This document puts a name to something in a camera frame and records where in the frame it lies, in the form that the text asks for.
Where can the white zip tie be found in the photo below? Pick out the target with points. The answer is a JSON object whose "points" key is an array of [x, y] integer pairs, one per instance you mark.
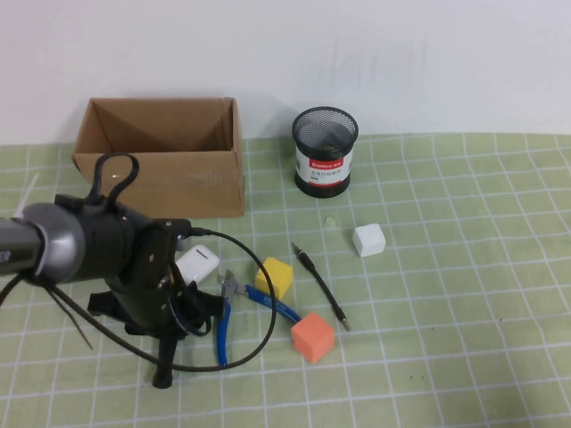
{"points": [[27, 196]]}

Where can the white cube block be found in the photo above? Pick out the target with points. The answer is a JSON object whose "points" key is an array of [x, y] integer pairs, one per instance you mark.
{"points": [[369, 241]]}

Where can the green checked tablecloth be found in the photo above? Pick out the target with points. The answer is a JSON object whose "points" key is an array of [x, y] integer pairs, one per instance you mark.
{"points": [[446, 290]]}

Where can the white earbuds case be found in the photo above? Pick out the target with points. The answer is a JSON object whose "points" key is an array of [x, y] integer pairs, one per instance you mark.
{"points": [[198, 263]]}

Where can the orange cube block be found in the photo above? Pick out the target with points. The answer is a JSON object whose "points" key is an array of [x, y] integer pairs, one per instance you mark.
{"points": [[312, 337]]}

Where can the black mesh pen holder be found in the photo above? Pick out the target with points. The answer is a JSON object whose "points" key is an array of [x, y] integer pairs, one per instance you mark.
{"points": [[325, 171]]}

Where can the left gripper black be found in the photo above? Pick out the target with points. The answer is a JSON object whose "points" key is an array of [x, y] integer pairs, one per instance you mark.
{"points": [[143, 290]]}

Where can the brown cardboard box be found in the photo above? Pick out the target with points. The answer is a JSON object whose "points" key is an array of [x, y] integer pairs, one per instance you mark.
{"points": [[201, 178]]}

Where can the thin black zip tie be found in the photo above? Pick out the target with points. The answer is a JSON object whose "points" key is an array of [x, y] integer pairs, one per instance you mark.
{"points": [[73, 316]]}

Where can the yellow cube block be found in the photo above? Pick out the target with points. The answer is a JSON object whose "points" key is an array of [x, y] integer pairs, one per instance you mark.
{"points": [[281, 274]]}

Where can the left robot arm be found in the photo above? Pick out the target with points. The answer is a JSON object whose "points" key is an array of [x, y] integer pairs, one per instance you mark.
{"points": [[58, 241]]}

